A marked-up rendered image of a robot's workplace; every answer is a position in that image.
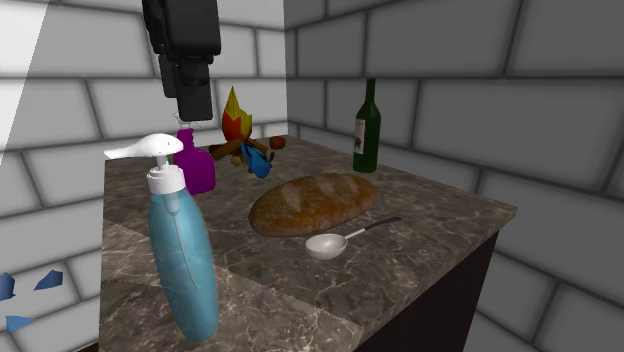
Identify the brown bread loaf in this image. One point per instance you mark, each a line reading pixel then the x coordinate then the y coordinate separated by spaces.
pixel 312 204

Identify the purple bottle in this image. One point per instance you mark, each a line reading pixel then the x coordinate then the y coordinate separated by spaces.
pixel 197 170

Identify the blue flat fragment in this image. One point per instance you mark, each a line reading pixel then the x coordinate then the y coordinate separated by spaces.
pixel 50 280
pixel 18 322
pixel 6 287

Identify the blue pump soap bottle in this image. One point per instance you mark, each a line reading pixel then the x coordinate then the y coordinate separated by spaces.
pixel 183 263

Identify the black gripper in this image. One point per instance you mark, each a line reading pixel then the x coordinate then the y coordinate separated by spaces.
pixel 187 27

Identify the small blue toy figure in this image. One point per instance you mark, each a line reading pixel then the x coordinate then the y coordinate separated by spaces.
pixel 258 163

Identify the toy campfire figure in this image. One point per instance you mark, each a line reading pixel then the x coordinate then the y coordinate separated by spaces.
pixel 235 124

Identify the green wine bottle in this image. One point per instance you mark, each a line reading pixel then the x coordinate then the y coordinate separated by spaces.
pixel 366 141

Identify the dark cabinet with marble top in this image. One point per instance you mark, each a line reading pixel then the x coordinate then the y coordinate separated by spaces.
pixel 438 312

